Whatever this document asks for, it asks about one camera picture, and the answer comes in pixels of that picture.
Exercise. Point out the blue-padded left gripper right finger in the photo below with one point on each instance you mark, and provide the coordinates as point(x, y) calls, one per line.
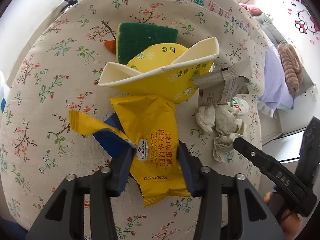
point(230, 208)

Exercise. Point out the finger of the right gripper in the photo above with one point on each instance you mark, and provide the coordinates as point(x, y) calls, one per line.
point(291, 192)
point(308, 165)

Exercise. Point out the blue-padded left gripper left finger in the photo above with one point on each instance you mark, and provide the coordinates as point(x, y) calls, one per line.
point(63, 215)

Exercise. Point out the paper ball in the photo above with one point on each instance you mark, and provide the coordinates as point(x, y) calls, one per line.
point(228, 128)

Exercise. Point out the yellow wafer wrapper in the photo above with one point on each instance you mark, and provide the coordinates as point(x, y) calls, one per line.
point(150, 123)

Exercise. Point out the blue snack box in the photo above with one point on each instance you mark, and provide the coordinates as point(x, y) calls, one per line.
point(113, 144)

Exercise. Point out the white patterned trash bin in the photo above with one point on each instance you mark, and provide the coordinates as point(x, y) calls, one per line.
point(4, 91)

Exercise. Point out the person's right hand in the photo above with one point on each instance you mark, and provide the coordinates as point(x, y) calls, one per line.
point(288, 220)

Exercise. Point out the purple bed duvet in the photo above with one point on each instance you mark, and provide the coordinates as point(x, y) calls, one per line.
point(276, 93)

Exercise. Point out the white plastic bottle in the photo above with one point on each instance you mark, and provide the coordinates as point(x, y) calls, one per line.
point(238, 106)

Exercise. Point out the crumpled white tissue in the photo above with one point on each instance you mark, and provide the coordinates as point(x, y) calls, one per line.
point(205, 118)

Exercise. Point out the small yellow wrapper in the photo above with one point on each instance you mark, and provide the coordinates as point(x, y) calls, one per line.
point(86, 125)

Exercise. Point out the brown fluffy pillow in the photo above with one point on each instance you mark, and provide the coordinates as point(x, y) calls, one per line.
point(292, 68)

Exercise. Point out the grey foil wrapper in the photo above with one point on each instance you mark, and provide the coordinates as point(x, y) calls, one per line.
point(220, 86)

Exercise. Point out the yellow paper carton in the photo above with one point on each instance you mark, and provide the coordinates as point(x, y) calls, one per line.
point(173, 81)

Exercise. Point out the floral tablecloth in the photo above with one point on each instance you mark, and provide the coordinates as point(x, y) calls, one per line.
point(61, 72)

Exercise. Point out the grey cushion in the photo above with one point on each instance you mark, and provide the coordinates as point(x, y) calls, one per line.
point(270, 30)

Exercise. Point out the pink plush toy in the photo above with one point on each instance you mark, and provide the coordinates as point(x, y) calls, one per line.
point(254, 11)

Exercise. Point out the orange carrot piece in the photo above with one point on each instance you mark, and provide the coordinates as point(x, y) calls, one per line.
point(111, 46)

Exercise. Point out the green yellow sponge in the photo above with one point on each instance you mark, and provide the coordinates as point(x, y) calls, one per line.
point(133, 38)

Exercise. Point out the black device on floor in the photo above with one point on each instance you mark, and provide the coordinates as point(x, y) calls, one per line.
point(69, 4)

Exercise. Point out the hello kitty wall sticker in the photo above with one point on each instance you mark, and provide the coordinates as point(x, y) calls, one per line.
point(304, 21)

